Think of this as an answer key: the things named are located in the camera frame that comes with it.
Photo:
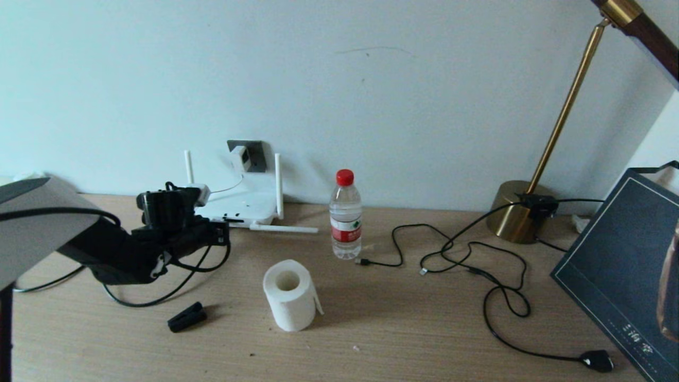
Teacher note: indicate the black plastic clip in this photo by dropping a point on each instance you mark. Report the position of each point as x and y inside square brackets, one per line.
[186, 317]

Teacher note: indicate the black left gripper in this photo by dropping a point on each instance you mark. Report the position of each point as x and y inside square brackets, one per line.
[183, 239]

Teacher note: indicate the black power block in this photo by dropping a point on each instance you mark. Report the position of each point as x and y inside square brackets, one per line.
[537, 205]

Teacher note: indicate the small white object by wall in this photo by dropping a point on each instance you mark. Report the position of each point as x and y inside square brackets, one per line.
[29, 175]

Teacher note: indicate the grey wall socket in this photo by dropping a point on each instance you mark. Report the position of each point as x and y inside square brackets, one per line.
[259, 154]

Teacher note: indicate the white router with antennas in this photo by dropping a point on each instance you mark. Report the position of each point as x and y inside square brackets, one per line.
[249, 207]

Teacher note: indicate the white power adapter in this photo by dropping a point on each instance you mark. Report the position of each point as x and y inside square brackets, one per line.
[240, 158]

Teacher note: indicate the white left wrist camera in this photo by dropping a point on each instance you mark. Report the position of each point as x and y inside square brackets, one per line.
[199, 193]

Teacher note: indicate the small white crumpled object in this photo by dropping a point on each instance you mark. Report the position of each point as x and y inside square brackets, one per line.
[581, 223]

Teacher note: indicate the white toilet paper roll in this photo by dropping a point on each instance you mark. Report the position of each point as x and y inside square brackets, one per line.
[290, 309]

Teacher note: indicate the brass desk lamp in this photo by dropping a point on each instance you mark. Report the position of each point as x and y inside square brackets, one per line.
[517, 217]

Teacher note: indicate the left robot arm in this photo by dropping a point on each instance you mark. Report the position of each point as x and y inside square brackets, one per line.
[101, 249]

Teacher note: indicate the water bottle red cap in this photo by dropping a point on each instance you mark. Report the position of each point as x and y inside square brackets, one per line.
[346, 223]

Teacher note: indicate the dark gift bag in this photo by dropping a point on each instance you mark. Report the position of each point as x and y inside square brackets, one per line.
[610, 265]

